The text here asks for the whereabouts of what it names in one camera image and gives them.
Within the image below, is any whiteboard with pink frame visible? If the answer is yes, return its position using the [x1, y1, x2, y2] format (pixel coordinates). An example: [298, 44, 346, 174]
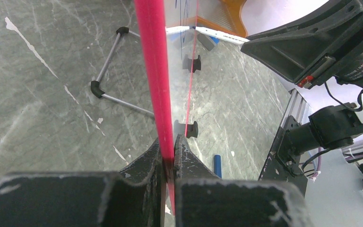
[90, 0, 202, 217]

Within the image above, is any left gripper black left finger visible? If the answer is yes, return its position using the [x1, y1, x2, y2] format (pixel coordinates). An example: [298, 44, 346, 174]
[0, 140, 165, 227]

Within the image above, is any blue whiteboard marker pen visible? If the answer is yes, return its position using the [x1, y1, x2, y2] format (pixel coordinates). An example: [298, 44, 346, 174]
[192, 26, 249, 45]

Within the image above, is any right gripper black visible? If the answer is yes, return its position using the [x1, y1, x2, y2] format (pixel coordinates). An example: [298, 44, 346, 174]
[241, 0, 363, 89]

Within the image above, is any blue marker cap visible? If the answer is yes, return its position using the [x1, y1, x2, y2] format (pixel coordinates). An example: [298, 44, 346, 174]
[214, 155, 222, 178]

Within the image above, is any orange wooden shelf rack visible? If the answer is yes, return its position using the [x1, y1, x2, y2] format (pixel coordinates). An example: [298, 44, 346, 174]
[164, 0, 248, 37]

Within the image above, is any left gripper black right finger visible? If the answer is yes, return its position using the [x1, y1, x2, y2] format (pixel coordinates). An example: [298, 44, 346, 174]
[174, 135, 313, 227]

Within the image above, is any blue eraser on table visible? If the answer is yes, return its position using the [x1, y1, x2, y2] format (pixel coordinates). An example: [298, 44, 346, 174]
[197, 33, 219, 51]

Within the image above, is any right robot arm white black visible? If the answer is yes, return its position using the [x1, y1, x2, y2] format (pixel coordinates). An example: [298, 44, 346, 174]
[241, 0, 363, 193]

